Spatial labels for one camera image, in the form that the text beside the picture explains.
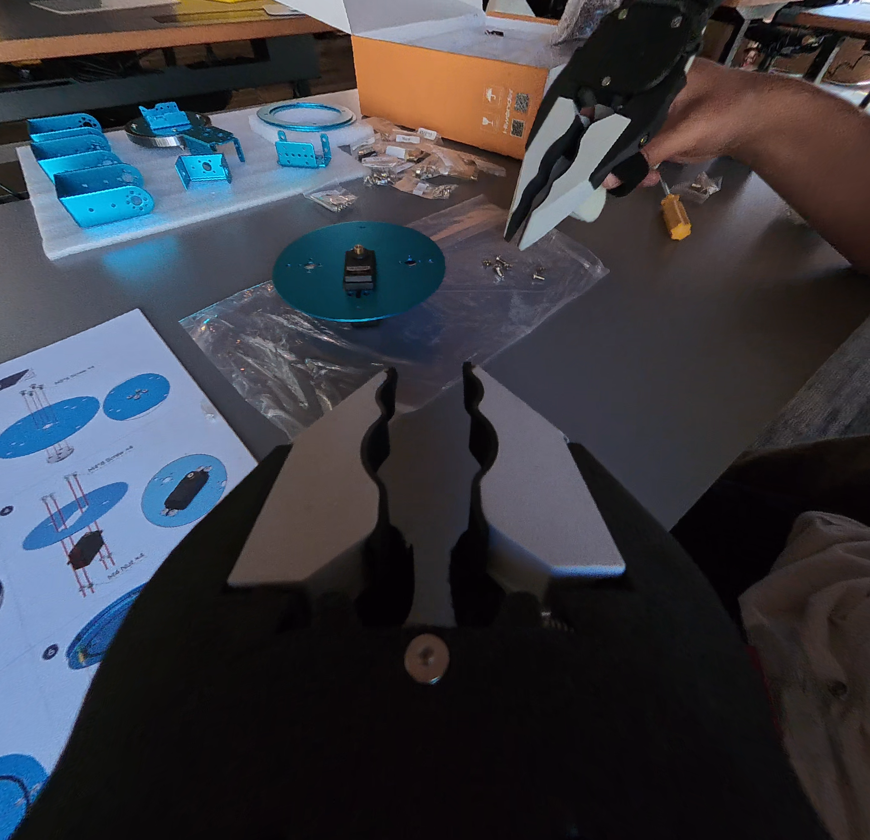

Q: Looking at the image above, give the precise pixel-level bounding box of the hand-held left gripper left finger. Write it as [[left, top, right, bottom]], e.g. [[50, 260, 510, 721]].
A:
[[226, 368, 413, 626]]

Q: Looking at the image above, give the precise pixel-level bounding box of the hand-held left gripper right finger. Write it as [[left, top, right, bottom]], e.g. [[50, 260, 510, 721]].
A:
[[450, 364, 628, 626]]

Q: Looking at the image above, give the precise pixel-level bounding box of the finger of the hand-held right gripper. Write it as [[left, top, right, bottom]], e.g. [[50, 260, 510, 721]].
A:
[[503, 96, 587, 244], [518, 112, 631, 252]]

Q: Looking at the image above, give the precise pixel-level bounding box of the orange and white cardboard box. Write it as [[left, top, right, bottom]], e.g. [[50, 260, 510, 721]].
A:
[[217, 0, 594, 162]]

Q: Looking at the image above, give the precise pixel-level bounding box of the black servo motor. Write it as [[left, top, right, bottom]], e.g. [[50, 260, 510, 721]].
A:
[[341, 243, 379, 329]]

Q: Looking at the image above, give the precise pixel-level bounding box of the blue round metal plate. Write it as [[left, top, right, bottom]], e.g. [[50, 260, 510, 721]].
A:
[[271, 220, 447, 323]]

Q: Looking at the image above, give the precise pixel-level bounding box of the person's right forearm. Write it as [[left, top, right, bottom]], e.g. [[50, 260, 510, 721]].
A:
[[690, 58, 870, 274]]

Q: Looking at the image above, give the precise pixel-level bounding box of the grey desk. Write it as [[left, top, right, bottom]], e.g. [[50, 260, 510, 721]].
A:
[[0, 88, 870, 536]]

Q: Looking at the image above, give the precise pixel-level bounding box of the person's right hand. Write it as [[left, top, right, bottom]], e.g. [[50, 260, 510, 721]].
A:
[[604, 59, 735, 198]]

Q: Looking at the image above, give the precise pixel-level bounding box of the pile of small screw bags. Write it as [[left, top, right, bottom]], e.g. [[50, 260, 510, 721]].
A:
[[349, 124, 508, 201]]

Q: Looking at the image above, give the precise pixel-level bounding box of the scatter of small screws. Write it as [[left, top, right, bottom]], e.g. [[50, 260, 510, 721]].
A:
[[480, 254, 549, 284]]

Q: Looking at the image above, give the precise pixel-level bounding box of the large clear plastic bag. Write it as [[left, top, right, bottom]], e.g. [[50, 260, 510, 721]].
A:
[[178, 193, 610, 440]]

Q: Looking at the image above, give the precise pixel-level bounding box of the light background table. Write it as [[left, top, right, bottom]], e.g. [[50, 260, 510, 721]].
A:
[[719, 0, 870, 33]]

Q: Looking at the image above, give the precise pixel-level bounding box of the bag of long screws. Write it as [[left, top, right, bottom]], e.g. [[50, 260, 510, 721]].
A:
[[303, 188, 360, 214]]

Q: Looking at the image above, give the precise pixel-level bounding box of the white instruction manual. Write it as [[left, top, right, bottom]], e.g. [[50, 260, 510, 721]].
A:
[[0, 307, 260, 822]]

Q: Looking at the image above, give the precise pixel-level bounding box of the small white foam block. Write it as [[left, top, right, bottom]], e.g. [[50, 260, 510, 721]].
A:
[[247, 104, 368, 148]]

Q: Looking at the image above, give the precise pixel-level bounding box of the person's white shirt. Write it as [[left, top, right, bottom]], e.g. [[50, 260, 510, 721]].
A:
[[737, 510, 870, 840]]

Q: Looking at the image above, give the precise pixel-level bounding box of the white foam sheet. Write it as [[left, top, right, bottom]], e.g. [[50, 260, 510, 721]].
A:
[[14, 95, 375, 262]]

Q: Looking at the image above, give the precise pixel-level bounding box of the row of blue long brackets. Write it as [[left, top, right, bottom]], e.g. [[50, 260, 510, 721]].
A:
[[26, 112, 156, 229]]

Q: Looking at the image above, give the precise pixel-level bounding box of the yellow handled screwdriver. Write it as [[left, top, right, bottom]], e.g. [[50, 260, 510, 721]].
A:
[[654, 172, 693, 242]]

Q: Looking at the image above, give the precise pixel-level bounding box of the wide blue U bracket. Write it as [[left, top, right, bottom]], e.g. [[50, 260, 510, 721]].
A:
[[275, 131, 333, 170]]

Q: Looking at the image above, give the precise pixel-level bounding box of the blue metal ring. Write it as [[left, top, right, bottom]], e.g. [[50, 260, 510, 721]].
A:
[[256, 102, 357, 132]]

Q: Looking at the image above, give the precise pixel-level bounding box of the dark blue U bracket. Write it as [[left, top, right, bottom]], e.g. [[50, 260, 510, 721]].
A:
[[177, 124, 247, 165]]

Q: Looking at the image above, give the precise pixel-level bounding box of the small blue servo bracket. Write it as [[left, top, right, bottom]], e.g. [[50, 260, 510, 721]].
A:
[[174, 152, 234, 189]]

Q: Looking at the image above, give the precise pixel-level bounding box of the blue square mounting bracket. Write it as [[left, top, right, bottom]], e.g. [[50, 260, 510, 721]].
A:
[[139, 102, 189, 134]]

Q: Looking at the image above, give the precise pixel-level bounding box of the round bearing with blue bracket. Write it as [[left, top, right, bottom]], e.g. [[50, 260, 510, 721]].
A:
[[124, 110, 212, 151]]

